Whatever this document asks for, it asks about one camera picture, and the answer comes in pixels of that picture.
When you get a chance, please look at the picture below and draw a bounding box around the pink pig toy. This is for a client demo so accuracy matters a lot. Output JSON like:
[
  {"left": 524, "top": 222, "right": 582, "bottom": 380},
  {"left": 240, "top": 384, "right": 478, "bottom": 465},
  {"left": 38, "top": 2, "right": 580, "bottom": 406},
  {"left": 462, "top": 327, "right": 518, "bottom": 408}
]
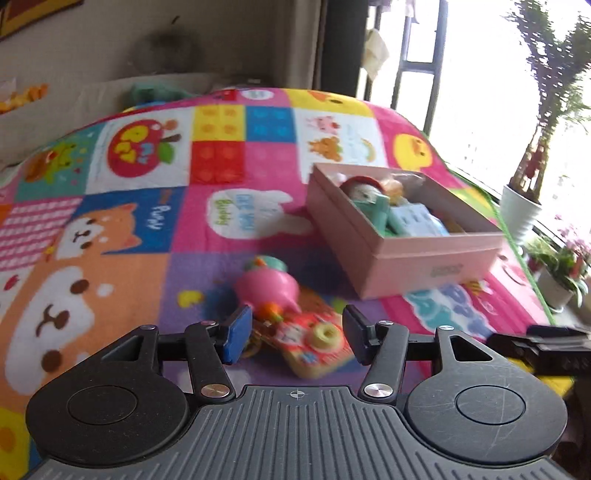
[{"left": 235, "top": 255, "right": 301, "bottom": 323}]

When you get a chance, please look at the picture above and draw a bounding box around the red hat crochet doll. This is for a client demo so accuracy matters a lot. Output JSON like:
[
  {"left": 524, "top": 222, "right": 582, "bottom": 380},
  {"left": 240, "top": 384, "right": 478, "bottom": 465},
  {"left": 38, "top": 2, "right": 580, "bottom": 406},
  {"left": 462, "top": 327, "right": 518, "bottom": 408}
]
[{"left": 341, "top": 175, "right": 386, "bottom": 204}]

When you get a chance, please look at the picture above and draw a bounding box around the white plastic adapter block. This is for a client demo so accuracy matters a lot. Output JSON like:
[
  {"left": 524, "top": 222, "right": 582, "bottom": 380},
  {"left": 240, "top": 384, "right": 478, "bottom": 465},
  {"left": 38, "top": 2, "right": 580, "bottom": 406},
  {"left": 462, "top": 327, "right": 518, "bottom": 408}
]
[{"left": 388, "top": 203, "right": 449, "bottom": 237}]

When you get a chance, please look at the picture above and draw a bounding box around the green teal plastic toy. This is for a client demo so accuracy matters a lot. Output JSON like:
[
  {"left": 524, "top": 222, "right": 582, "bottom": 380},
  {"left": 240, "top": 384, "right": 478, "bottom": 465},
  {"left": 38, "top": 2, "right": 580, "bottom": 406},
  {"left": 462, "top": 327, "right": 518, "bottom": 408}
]
[{"left": 353, "top": 193, "right": 410, "bottom": 237}]

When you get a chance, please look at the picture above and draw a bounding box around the bagged brown snack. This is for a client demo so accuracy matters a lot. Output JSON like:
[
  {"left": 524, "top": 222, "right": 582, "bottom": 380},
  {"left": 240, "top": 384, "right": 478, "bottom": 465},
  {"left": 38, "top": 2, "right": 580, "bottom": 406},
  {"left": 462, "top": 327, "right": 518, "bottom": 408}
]
[{"left": 380, "top": 175, "right": 424, "bottom": 206}]

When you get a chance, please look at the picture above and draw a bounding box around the small white flower pot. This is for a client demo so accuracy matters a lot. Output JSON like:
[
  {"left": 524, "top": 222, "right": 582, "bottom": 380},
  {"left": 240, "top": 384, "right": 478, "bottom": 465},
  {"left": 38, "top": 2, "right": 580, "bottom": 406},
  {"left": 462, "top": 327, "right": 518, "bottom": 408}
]
[{"left": 537, "top": 268, "right": 574, "bottom": 313}]

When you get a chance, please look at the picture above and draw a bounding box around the pink cardboard box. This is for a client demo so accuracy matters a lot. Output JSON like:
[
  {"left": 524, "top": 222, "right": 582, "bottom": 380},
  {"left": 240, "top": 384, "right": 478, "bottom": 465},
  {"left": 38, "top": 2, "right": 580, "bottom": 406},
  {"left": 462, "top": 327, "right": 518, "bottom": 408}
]
[{"left": 307, "top": 163, "right": 505, "bottom": 299}]

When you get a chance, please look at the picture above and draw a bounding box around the tall potted tree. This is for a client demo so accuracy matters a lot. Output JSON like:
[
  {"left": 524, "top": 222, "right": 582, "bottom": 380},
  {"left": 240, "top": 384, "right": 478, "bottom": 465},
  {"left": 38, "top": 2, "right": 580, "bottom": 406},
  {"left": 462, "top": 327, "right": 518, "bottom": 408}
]
[{"left": 505, "top": 0, "right": 591, "bottom": 204}]

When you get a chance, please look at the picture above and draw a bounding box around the white tall plant pot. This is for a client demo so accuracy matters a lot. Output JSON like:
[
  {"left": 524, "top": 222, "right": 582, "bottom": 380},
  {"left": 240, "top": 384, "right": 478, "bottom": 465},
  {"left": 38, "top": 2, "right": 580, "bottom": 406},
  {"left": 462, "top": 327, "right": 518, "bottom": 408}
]
[{"left": 500, "top": 185, "right": 541, "bottom": 245}]

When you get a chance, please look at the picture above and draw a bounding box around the colourful cartoon play mat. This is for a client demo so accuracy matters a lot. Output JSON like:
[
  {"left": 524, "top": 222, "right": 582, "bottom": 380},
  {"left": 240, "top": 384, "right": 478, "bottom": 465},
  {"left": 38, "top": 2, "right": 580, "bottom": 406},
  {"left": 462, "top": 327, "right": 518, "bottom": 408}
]
[{"left": 0, "top": 87, "right": 576, "bottom": 480}]

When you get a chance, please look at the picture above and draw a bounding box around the green plush toy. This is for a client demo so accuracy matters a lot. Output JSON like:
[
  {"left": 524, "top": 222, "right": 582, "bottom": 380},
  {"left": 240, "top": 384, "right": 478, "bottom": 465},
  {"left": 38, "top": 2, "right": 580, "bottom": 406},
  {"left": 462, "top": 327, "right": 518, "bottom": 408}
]
[{"left": 129, "top": 83, "right": 194, "bottom": 105}]

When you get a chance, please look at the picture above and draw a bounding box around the hanging yellow towel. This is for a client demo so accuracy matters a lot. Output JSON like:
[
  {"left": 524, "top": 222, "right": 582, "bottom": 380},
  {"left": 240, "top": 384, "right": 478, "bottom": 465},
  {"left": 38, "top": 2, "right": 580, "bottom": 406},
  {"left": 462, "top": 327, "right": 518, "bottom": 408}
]
[{"left": 362, "top": 29, "right": 389, "bottom": 81}]

